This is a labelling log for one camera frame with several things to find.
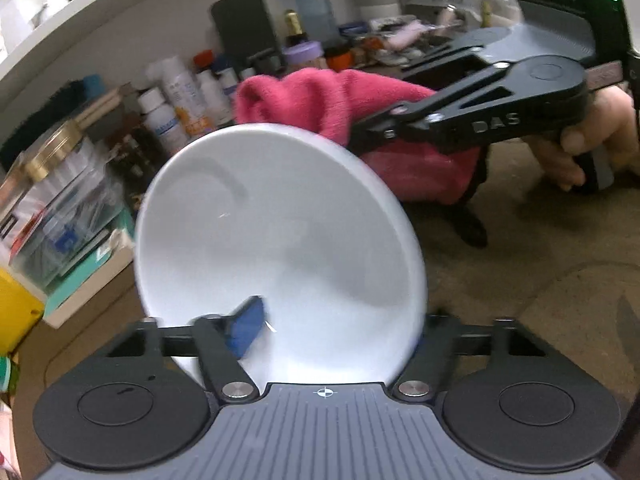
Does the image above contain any purple-lidded jar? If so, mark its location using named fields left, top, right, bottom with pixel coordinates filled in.
left=282, top=42, right=324, bottom=69

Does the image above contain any blue thermos bottle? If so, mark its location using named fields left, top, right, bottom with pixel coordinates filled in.
left=287, top=0, right=342, bottom=45

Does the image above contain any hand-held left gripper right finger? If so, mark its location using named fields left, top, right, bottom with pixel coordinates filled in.
left=391, top=311, right=548, bottom=402

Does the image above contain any pink cloth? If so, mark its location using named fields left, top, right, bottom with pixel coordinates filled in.
left=233, top=67, right=482, bottom=206

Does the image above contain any person's right hand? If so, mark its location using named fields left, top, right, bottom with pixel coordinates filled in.
left=526, top=86, right=640, bottom=193

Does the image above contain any small gold-capped dark bottle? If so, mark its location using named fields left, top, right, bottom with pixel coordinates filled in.
left=283, top=8, right=309, bottom=47

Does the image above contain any teal box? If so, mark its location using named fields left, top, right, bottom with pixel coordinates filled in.
left=42, top=209, right=137, bottom=329

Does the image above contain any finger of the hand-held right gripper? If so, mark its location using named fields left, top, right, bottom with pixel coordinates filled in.
left=399, top=26, right=512, bottom=72
left=347, top=61, right=517, bottom=157

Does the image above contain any black brush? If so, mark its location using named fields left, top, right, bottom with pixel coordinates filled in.
left=0, top=79, right=87, bottom=162

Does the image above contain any white ribbed bowl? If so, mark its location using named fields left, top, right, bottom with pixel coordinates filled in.
left=133, top=122, right=427, bottom=392

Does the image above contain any white shelf unit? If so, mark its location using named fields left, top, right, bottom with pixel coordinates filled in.
left=0, top=0, right=311, bottom=96

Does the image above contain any large white spray bottle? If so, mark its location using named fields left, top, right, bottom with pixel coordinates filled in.
left=147, top=57, right=202, bottom=140

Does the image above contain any orange container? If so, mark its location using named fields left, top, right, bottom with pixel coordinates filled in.
left=324, top=47, right=354, bottom=72

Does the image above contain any gold round tin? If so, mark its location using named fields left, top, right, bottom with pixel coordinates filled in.
left=24, top=124, right=84, bottom=182

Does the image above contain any clear plastic box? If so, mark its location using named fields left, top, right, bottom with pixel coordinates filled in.
left=9, top=194, right=127, bottom=292

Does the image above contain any black phone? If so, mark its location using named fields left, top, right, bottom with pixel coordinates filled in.
left=209, top=0, right=282, bottom=70

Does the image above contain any small white bottle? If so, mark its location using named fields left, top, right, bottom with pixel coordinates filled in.
left=194, top=67, right=229, bottom=129

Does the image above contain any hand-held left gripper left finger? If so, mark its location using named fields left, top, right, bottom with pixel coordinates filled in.
left=102, top=295, right=267, bottom=402

